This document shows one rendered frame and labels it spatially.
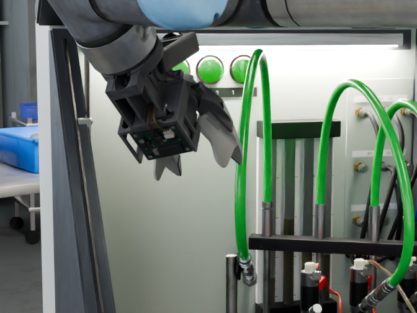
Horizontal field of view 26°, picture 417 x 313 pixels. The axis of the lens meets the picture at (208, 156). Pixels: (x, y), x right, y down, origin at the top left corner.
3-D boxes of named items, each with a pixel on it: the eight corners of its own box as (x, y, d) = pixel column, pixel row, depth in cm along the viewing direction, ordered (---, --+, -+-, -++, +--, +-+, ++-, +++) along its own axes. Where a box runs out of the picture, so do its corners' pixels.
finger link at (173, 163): (151, 204, 107) (138, 153, 100) (157, 166, 111) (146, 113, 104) (176, 204, 107) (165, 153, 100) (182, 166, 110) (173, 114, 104)
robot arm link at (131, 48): (82, 6, 94) (151, -14, 91) (103, 38, 97) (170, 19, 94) (67, 55, 89) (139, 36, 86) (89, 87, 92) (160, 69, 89)
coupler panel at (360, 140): (350, 251, 164) (354, 79, 159) (343, 247, 167) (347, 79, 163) (416, 247, 167) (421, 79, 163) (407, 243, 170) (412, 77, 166)
